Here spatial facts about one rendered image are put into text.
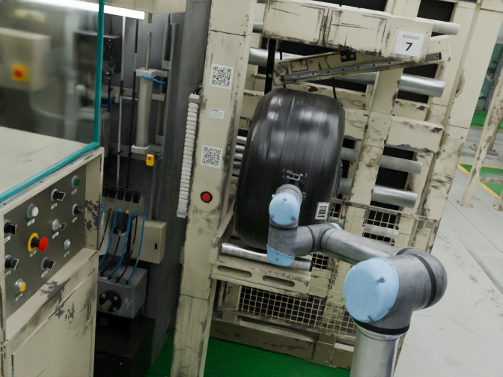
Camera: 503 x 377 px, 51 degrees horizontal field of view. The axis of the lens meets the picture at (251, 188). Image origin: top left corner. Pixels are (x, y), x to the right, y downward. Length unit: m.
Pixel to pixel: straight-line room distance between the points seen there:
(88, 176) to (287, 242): 0.74
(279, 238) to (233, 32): 0.77
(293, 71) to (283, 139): 0.57
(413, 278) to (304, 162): 0.71
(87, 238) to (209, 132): 0.56
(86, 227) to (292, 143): 0.75
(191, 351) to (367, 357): 1.30
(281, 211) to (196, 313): 1.00
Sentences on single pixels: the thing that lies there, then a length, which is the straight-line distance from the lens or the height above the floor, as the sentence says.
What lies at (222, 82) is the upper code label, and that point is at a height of 1.49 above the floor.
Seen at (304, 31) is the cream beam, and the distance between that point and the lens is 2.05.
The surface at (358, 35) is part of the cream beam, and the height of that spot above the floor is 1.70.
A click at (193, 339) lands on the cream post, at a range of 2.29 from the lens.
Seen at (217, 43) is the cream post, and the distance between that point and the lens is 1.84.
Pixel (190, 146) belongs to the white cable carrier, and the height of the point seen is 1.24.
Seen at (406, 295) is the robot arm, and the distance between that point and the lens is 1.06.
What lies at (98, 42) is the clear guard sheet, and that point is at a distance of 1.68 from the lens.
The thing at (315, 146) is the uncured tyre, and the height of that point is 1.37.
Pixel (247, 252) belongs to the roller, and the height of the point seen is 0.91.
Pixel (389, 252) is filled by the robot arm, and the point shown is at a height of 1.31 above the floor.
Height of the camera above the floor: 1.82
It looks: 21 degrees down
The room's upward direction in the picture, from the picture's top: 9 degrees clockwise
